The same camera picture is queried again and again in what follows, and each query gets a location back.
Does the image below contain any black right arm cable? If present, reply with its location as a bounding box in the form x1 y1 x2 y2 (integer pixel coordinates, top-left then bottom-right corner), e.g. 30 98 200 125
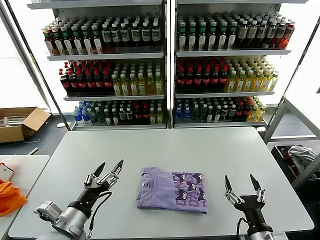
235 216 249 236

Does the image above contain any black storage bin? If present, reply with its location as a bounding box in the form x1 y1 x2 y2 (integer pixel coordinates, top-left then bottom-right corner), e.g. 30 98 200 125
271 144 320 180

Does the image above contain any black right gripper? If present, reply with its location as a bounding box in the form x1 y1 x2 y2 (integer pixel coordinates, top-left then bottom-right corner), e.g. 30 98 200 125
224 173 275 232

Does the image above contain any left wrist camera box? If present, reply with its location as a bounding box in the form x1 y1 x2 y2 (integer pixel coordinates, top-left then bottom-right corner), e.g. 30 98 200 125
33 199 63 222

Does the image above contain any purple t-shirt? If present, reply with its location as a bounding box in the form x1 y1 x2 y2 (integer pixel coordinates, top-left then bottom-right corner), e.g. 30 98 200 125
136 166 209 215

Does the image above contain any yellow drink bottle white cap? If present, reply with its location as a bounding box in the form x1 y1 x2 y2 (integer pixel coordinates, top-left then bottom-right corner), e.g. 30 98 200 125
129 72 139 96
146 71 157 96
137 72 148 96
253 69 265 92
224 70 238 92
155 71 165 96
244 70 256 92
112 73 123 97
235 70 247 92
248 103 258 122
262 70 273 92
269 70 280 92
120 73 131 97
256 104 267 121

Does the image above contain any red drink bottle white label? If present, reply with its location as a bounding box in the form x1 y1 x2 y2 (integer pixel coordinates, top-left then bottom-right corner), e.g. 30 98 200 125
274 20 287 49
284 19 296 48

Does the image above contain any dark bottle beige label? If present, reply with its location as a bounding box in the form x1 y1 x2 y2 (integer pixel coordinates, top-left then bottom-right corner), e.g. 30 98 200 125
237 21 250 50
248 20 259 49

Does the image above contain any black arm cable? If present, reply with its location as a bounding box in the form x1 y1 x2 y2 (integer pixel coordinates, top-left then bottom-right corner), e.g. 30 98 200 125
87 191 113 237
235 216 249 236

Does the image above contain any red cap cola bottle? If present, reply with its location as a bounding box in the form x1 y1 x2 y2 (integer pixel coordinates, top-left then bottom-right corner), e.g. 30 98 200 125
176 67 187 92
68 70 80 95
103 70 114 95
77 70 89 95
219 65 229 91
194 66 204 92
211 66 221 92
95 70 106 95
185 67 196 92
202 66 213 92
86 69 97 95
58 70 72 95

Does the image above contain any grey metal frame stand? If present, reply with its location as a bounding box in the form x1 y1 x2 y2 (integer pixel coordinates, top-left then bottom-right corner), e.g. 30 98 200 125
263 94 320 190

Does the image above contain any grey white cloth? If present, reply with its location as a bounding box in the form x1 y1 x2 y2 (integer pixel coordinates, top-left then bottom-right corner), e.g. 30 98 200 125
287 144 318 173

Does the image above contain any dark bottle blue white label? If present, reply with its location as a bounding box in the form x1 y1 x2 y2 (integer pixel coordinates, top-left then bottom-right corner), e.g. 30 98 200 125
131 22 142 49
141 21 152 49
111 22 122 50
101 22 113 51
151 21 162 48
266 20 278 49
257 20 268 49
120 22 131 50

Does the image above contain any brown tea bottle white label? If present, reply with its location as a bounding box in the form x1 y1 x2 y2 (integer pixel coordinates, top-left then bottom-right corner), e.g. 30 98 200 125
82 24 94 55
177 21 189 51
218 21 229 51
208 21 219 51
197 21 209 51
52 26 64 56
187 21 199 51
61 25 74 56
71 24 84 55
44 27 55 56
92 23 104 54
227 21 239 51

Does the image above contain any grey metal shelf unit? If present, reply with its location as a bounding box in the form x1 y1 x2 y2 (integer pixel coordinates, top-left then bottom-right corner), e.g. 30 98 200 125
26 0 169 131
169 0 310 130

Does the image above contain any open cardboard box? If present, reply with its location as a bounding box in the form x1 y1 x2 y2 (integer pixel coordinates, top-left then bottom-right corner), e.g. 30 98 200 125
0 106 52 143

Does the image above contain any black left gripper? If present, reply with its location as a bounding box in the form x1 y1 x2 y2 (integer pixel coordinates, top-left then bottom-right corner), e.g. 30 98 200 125
67 159 125 213

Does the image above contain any orange cloth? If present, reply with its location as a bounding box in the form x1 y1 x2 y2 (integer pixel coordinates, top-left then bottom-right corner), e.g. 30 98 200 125
0 179 28 217

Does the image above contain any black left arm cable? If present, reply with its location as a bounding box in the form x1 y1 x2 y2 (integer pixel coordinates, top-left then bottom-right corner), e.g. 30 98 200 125
87 191 113 237

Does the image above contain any small white orange box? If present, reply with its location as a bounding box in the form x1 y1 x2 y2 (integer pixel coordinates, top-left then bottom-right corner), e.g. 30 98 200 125
0 161 15 181

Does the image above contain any red cloth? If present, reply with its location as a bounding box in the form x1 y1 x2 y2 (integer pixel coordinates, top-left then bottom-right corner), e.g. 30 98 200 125
279 147 301 177

